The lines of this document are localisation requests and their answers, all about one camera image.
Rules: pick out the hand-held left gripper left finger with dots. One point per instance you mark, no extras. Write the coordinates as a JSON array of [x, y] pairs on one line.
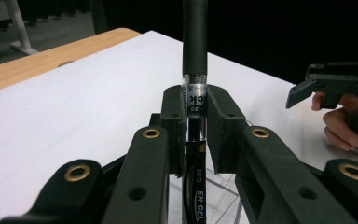
[[175, 130]]

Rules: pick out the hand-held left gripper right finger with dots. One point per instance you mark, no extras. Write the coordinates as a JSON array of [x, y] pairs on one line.
[[223, 130]]

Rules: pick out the clear acrylic pen holder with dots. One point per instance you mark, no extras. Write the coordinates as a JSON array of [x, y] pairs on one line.
[[223, 199]]

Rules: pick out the black gel pen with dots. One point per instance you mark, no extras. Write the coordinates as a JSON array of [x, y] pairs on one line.
[[195, 37]]

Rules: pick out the white table mat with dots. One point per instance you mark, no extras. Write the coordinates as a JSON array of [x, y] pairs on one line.
[[74, 109]]

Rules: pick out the white metal stand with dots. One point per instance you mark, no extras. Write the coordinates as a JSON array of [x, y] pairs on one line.
[[18, 25]]

